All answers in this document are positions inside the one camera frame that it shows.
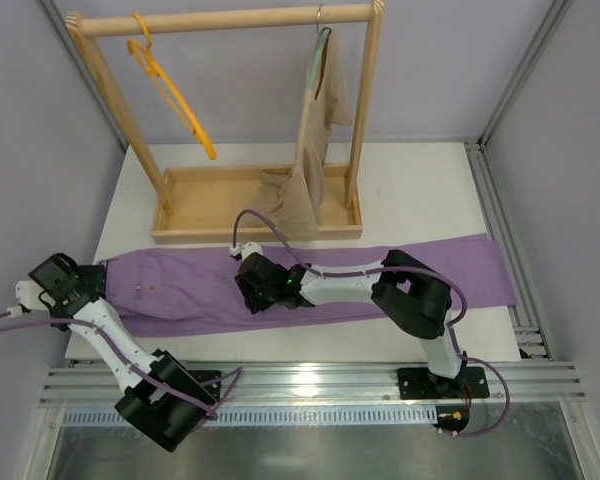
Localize purple trousers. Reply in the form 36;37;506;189
105;234;516;337

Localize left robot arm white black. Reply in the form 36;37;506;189
15;253;217;452

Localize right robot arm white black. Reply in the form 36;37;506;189
230;243;467;398

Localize beige trousers on hanger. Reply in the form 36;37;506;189
248;26;352;241

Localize green hanger with metal hook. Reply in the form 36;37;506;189
305;4;331;91

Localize orange plastic hanger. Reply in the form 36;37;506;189
126;12;217;160

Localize wooden clothes rack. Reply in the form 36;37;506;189
65;1;385;244

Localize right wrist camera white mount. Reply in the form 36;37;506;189
229;242;263;261

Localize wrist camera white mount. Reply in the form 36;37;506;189
229;242;263;261
7;280;48;318

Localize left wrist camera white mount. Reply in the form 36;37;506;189
7;280;48;318

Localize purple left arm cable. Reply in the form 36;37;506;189
0;309;244;421

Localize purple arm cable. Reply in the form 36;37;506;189
0;309;244;421
229;209;512;440

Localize aluminium mounting rail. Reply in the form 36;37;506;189
40;360;585;406

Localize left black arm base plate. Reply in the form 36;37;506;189
189;370;222;402

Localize slotted grey cable duct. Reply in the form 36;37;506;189
61;404;437;428

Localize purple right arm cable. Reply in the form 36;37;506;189
229;209;512;440

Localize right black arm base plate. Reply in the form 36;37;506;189
397;367;490;400

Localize right aluminium frame post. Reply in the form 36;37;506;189
477;0;574;147

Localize aluminium frame post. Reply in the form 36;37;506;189
477;0;574;147
34;0;129;153

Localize left aluminium frame post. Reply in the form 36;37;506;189
34;0;129;153

